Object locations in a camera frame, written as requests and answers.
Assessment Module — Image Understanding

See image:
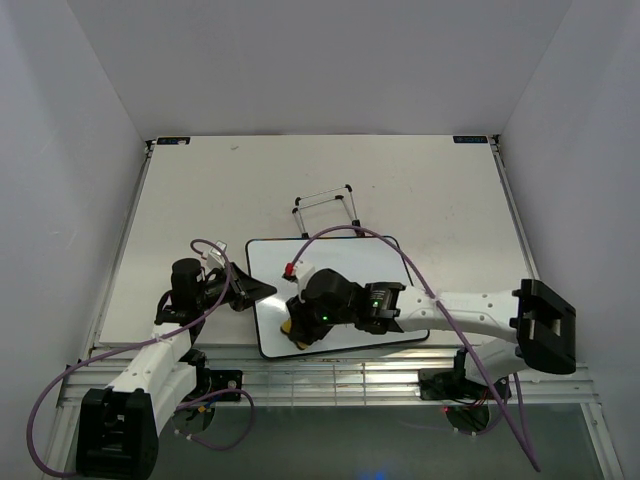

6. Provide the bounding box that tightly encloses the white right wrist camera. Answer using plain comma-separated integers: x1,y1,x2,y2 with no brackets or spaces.
282,260,316,296

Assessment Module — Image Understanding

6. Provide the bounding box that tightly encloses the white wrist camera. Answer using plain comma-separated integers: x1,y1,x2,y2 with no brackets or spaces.
203,241,227,270
282,260,316,296

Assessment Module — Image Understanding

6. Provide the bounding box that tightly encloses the folding metal easel stand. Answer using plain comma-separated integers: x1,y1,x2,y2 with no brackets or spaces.
291,184,361,239

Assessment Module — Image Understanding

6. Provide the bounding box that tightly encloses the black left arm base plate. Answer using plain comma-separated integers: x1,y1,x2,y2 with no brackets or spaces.
183,368,243,402

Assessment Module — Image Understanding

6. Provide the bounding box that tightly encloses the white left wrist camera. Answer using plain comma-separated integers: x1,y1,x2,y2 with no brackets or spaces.
203,241,227,270

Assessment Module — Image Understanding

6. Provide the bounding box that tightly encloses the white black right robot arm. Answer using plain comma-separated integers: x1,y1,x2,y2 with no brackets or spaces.
280,269,576,399

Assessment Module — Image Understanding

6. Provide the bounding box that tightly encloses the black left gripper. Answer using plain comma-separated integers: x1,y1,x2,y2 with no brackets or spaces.
195,261,276,312

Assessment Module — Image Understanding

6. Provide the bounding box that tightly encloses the yellow bone-shaped eraser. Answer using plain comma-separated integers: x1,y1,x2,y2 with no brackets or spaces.
280,318,315,351

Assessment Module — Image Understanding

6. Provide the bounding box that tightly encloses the blue left corner label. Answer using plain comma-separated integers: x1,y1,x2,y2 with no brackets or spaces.
156,137,191,146

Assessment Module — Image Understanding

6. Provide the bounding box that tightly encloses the blue right corner label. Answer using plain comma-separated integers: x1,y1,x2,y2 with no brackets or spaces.
452,135,489,144

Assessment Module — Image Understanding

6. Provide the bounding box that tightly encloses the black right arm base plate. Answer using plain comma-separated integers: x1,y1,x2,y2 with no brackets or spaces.
417,368,493,405

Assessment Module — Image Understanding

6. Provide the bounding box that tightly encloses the white dry-erase whiteboard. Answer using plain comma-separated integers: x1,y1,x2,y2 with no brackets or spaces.
245,237,429,360

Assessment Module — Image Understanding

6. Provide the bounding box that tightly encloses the blue corner label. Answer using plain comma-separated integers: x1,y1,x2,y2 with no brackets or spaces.
156,137,191,146
452,135,489,144

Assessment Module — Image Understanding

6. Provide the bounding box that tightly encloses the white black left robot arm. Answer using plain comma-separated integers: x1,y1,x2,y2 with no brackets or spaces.
76,258,277,479

